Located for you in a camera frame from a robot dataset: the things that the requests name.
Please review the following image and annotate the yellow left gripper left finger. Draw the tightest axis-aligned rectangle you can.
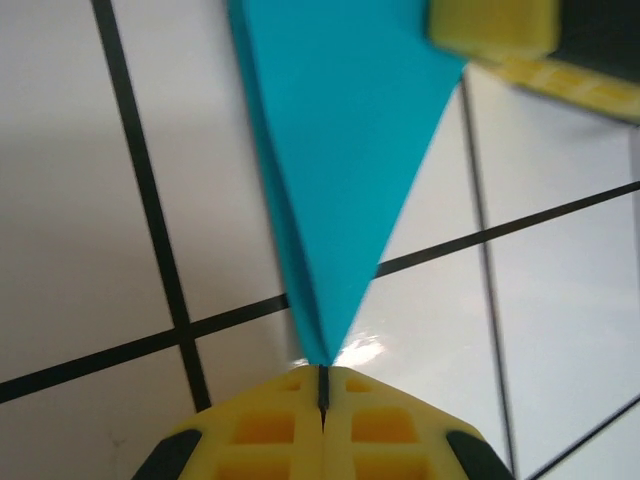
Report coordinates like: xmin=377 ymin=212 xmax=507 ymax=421
xmin=132 ymin=364 xmax=324 ymax=480

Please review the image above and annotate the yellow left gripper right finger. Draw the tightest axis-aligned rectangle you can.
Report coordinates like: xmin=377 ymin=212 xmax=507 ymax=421
xmin=323 ymin=366 xmax=516 ymax=480

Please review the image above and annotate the blue square paper sheet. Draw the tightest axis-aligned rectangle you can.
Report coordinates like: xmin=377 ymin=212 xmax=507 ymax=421
xmin=227 ymin=0 xmax=471 ymax=369

